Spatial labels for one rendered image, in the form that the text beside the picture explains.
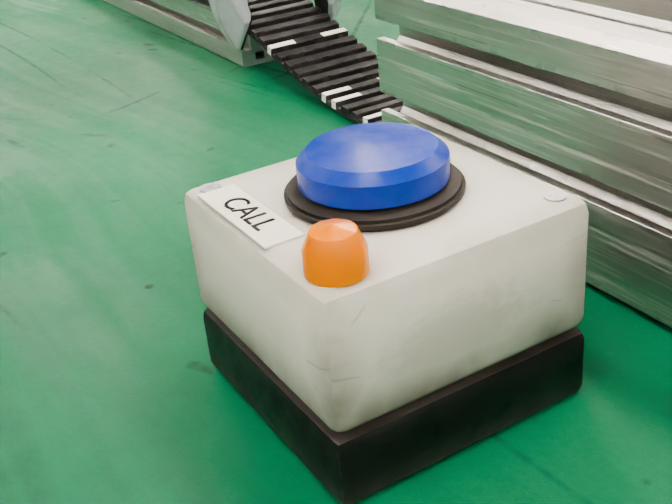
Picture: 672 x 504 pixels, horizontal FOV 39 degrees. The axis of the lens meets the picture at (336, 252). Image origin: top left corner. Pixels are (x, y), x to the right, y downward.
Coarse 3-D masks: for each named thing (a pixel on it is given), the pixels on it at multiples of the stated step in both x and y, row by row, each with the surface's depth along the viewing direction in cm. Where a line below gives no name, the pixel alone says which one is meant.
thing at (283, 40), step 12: (324, 24) 55; (336, 24) 55; (264, 36) 53; (276, 36) 53; (288, 36) 53; (300, 36) 54; (312, 36) 53; (324, 36) 53; (336, 36) 54; (264, 48) 53; (276, 48) 52; (288, 48) 53
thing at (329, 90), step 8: (368, 72) 50; (376, 72) 50; (336, 80) 50; (344, 80) 50; (352, 80) 50; (360, 80) 50; (368, 80) 50; (376, 80) 50; (312, 88) 49; (320, 88) 49; (328, 88) 49; (336, 88) 49; (344, 88) 49; (352, 88) 49; (360, 88) 49; (368, 88) 49; (320, 96) 49; (328, 96) 48; (336, 96) 48; (328, 104) 48
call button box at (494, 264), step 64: (192, 192) 26; (256, 192) 25; (448, 192) 24; (512, 192) 24; (256, 256) 23; (384, 256) 22; (448, 256) 22; (512, 256) 23; (576, 256) 24; (256, 320) 24; (320, 320) 20; (384, 320) 21; (448, 320) 22; (512, 320) 23; (576, 320) 25; (256, 384) 25; (320, 384) 21; (384, 384) 22; (448, 384) 23; (512, 384) 24; (576, 384) 26; (320, 448) 23; (384, 448) 23; (448, 448) 24
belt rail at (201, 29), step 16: (112, 0) 75; (128, 0) 72; (144, 0) 71; (160, 0) 66; (176, 0) 63; (192, 0) 61; (144, 16) 70; (160, 16) 67; (176, 16) 66; (192, 16) 62; (208, 16) 59; (176, 32) 65; (192, 32) 63; (208, 32) 61; (208, 48) 61; (224, 48) 59; (256, 48) 57; (240, 64) 57
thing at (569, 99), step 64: (384, 0) 36; (448, 0) 33; (512, 0) 32; (576, 0) 37; (640, 0) 35; (384, 64) 38; (448, 64) 34; (512, 64) 32; (576, 64) 28; (640, 64) 26; (448, 128) 37; (512, 128) 32; (576, 128) 29; (640, 128) 27; (576, 192) 30; (640, 192) 28; (640, 256) 28
